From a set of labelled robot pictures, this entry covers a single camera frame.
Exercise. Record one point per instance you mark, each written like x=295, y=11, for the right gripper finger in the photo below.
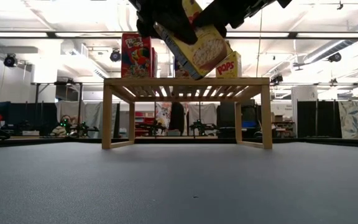
x=222, y=31
x=222, y=14

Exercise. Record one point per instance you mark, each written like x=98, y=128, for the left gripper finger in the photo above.
x=176, y=25
x=145, y=28

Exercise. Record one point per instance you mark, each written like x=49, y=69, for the person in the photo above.
x=57, y=130

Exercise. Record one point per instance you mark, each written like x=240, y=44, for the yellow Corn Pops cereal box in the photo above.
x=233, y=67
x=207, y=53

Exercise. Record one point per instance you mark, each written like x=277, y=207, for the grey curtain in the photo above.
x=95, y=116

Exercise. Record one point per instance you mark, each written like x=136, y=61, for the blue-grey table mat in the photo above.
x=179, y=186

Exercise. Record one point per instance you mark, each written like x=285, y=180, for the patterned partition cloth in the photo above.
x=357, y=119

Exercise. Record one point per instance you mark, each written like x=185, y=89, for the red Froot Loops cereal box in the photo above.
x=135, y=59
x=154, y=63

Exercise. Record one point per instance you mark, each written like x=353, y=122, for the blue Frosted Flakes cereal box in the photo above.
x=179, y=73

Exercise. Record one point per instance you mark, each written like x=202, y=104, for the black ceiling camera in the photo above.
x=10, y=60
x=115, y=55
x=334, y=57

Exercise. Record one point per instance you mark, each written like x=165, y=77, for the wooden slatted shelf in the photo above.
x=185, y=81

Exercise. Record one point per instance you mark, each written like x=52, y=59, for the black partition screen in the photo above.
x=26, y=118
x=319, y=118

